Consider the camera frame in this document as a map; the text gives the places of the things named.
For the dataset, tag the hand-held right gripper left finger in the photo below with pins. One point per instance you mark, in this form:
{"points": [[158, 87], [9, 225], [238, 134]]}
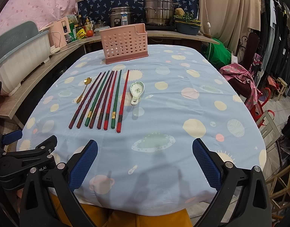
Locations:
{"points": [[84, 163]]}

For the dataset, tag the green plastic bag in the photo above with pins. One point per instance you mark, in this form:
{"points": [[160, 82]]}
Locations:
{"points": [[218, 53]]}

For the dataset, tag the steel rice cooker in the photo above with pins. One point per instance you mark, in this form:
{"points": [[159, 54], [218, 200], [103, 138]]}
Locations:
{"points": [[121, 16]]}

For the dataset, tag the pink dotted curtain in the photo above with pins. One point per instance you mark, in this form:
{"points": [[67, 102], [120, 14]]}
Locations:
{"points": [[36, 2]]}

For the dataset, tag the small wooden stool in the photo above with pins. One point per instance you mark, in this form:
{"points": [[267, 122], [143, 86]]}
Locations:
{"points": [[280, 86]]}

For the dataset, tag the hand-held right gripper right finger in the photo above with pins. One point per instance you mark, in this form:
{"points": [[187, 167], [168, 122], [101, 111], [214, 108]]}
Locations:
{"points": [[206, 163]]}

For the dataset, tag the gold metal spoon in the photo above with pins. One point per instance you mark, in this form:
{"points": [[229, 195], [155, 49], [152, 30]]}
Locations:
{"points": [[83, 91]]}

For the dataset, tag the steel steamer pot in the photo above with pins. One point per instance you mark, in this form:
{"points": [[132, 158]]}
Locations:
{"points": [[159, 9]]}

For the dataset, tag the yellow soap pump bottle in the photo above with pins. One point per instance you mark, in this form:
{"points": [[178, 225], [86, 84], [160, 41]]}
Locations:
{"points": [[88, 24]]}

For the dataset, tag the maroon chopstick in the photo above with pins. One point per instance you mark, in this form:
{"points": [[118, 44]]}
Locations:
{"points": [[90, 100], [106, 99], [101, 100], [84, 100]]}

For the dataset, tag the wood-grain side counter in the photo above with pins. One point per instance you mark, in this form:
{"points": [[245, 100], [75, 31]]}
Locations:
{"points": [[29, 85]]}

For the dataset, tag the clear food container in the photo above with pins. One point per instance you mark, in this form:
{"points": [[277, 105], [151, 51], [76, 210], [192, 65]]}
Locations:
{"points": [[101, 30]]}

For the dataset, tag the dark metal chair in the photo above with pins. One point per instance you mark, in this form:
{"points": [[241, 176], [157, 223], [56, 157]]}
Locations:
{"points": [[251, 45]]}

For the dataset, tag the leafy green vegetables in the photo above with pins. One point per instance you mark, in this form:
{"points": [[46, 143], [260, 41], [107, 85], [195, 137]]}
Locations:
{"points": [[186, 16]]}

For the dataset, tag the red chopstick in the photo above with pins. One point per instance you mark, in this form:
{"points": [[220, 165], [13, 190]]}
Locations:
{"points": [[110, 100], [123, 100]]}

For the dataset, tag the white dish box teal lid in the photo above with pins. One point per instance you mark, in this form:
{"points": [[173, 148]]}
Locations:
{"points": [[19, 59]]}

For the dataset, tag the pink electric kettle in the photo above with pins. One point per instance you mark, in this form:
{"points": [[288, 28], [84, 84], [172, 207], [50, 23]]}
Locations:
{"points": [[57, 34]]}

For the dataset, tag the grey kitchen counter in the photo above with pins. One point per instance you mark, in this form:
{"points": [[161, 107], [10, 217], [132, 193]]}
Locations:
{"points": [[159, 36]]}

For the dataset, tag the white ceramic soup spoon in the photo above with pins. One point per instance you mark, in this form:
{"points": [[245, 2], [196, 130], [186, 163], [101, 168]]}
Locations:
{"points": [[136, 88]]}

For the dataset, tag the yellow snack packet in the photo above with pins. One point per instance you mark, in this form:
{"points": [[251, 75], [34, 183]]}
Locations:
{"points": [[80, 34]]}

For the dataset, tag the blue plastic basin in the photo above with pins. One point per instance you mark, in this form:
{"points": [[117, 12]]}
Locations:
{"points": [[187, 29]]}

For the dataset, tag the dark sauce bottle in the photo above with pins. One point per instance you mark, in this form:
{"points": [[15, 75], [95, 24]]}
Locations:
{"points": [[80, 21]]}

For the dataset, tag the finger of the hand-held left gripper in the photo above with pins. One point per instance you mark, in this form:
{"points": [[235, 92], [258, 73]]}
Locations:
{"points": [[10, 138], [41, 147]]}

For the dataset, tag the grey folding chair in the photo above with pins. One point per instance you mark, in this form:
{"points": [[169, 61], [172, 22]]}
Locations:
{"points": [[270, 125]]}

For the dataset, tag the red tomato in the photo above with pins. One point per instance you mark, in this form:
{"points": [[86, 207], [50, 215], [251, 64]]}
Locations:
{"points": [[89, 33]]}

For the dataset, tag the pink perforated utensil holder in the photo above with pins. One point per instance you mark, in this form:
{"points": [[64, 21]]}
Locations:
{"points": [[123, 43]]}

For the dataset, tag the black induction cooktop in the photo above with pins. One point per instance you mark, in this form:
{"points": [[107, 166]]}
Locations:
{"points": [[159, 27]]}

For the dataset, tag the beige curtain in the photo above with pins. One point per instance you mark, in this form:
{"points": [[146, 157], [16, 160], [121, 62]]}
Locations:
{"points": [[230, 11]]}

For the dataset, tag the small lidded steel pot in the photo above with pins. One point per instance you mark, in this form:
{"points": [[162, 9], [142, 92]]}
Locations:
{"points": [[99, 24]]}

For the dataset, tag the green chopstick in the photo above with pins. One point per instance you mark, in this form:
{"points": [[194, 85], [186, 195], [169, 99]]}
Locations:
{"points": [[97, 98], [117, 99]]}

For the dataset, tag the person's orange pants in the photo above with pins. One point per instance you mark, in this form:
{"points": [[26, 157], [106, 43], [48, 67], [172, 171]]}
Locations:
{"points": [[126, 217]]}

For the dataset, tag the green tin can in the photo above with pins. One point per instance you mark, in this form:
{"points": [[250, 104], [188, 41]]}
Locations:
{"points": [[71, 36]]}

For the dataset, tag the white power strip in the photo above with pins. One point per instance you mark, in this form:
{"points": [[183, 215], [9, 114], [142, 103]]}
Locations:
{"points": [[55, 50]]}

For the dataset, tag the row of hanging clothes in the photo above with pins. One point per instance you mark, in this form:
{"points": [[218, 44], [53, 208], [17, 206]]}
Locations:
{"points": [[281, 47]]}

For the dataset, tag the pink floral cloth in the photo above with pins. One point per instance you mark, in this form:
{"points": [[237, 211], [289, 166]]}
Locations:
{"points": [[239, 75]]}

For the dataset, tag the large wooden stool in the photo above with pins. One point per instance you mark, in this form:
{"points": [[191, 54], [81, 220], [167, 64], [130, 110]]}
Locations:
{"points": [[284, 186]]}

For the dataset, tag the brown potato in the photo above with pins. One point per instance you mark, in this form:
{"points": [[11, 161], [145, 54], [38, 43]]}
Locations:
{"points": [[179, 12]]}

